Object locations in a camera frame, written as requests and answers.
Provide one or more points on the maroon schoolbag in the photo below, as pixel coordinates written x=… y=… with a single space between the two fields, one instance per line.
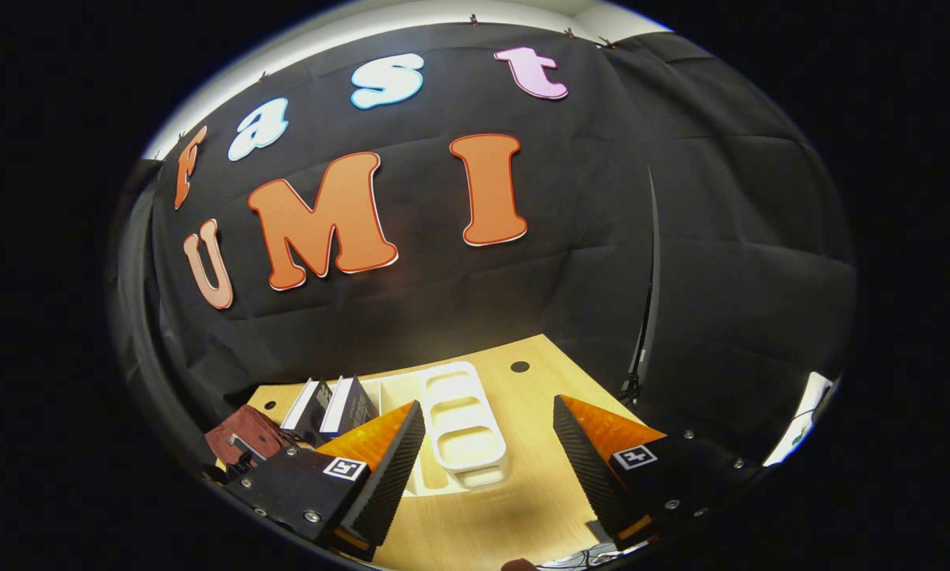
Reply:
x=245 y=432

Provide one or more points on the thin black pole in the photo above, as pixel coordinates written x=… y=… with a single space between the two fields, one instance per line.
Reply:
x=647 y=309

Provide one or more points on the book with grey cover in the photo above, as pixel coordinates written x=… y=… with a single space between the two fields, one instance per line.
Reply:
x=304 y=412

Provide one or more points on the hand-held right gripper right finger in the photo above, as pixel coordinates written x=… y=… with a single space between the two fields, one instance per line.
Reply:
x=586 y=468

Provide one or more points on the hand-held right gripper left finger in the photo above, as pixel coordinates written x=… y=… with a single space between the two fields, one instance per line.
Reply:
x=388 y=476

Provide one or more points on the white device with ports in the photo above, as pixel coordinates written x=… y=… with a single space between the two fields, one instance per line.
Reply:
x=800 y=412

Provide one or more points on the book with blue cover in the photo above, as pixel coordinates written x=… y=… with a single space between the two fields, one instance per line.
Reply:
x=352 y=408

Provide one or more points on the white bookshelf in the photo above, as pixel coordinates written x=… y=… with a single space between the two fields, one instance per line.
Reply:
x=463 y=420

